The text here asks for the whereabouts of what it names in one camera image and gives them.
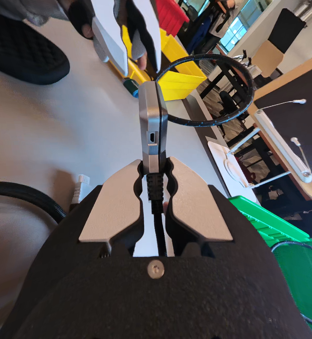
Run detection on person's left hand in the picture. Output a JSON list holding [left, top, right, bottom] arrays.
[[67, 0, 148, 71]]

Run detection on person's left forearm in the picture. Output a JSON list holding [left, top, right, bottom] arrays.
[[0, 0, 69, 27]]

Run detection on white desk stand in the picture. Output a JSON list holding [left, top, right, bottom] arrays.
[[207, 109, 312, 189]]

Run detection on black braided hdmi cable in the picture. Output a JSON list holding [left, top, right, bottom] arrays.
[[122, 54, 256, 127], [270, 240, 312, 331]]

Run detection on red plastic bin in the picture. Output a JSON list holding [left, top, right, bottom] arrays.
[[156, 0, 190, 37]]

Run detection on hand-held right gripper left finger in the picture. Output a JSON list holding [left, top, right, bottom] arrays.
[[78, 159, 144, 253]]

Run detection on wooden chair with black back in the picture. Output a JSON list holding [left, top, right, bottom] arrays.
[[251, 8, 307, 78]]

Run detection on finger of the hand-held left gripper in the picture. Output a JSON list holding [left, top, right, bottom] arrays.
[[90, 0, 129, 77], [125, 0, 162, 75]]

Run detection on black office chair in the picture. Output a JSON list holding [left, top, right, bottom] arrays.
[[216, 90, 240, 118]]

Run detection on thin white-tipped wire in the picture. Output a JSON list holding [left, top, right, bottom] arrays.
[[290, 137, 311, 173], [260, 99, 307, 109]]

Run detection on green plastic bin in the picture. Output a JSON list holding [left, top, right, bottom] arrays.
[[229, 195, 312, 339]]

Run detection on black textured wrist rest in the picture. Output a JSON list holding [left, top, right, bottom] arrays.
[[0, 11, 70, 86]]

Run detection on yellow plastic bin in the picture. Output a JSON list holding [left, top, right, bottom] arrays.
[[121, 25, 207, 102]]

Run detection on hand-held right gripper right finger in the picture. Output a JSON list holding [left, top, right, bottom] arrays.
[[165, 156, 234, 243]]

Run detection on black hub cable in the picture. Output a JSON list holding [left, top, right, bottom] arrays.
[[0, 172, 169, 257]]

